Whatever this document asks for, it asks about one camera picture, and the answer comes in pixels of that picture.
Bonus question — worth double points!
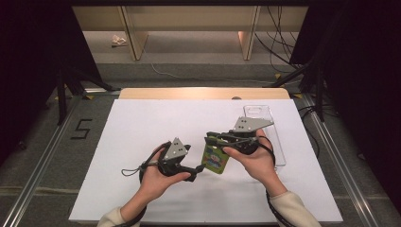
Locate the person's left hand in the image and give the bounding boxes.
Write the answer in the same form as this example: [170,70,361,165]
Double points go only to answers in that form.
[138,148,192,202]

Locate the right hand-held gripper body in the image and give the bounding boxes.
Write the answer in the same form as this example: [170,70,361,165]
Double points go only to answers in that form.
[225,116,274,155]

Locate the crumpled white paper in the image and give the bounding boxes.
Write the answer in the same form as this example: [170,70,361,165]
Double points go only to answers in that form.
[111,34,128,48]

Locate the black stand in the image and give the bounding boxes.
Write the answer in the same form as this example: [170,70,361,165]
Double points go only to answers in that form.
[263,61,327,123]
[56,65,121,127]

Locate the clear plastic tray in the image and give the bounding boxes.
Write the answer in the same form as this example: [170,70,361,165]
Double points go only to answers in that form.
[242,104,288,168]

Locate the white table sheet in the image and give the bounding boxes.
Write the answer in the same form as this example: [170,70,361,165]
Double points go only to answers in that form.
[68,98,344,224]

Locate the aluminium floor rail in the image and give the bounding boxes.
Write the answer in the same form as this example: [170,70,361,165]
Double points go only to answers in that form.
[1,94,83,227]
[301,94,379,227]

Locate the green snack packet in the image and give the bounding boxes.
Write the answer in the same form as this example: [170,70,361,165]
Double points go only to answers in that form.
[200,143,231,175]

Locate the black curtain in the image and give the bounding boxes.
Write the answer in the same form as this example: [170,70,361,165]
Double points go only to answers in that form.
[289,0,401,216]
[0,0,103,165]

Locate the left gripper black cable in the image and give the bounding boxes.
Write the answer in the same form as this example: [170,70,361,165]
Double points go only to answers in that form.
[113,142,172,227]

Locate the black floor cable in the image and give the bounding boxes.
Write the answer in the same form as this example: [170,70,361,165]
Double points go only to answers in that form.
[297,105,322,157]

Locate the light wooden desk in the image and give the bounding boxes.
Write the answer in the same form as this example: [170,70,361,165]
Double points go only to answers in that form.
[71,5,309,61]

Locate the white floor cable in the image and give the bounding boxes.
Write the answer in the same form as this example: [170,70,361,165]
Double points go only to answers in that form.
[150,62,275,85]

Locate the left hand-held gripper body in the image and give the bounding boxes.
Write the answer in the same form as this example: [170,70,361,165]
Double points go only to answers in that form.
[158,136,198,183]

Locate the person's right hand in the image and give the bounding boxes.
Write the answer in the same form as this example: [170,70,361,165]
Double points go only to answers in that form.
[222,129,287,197]

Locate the black hanging cables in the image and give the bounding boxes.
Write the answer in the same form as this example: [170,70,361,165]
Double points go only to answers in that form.
[254,5,305,74]

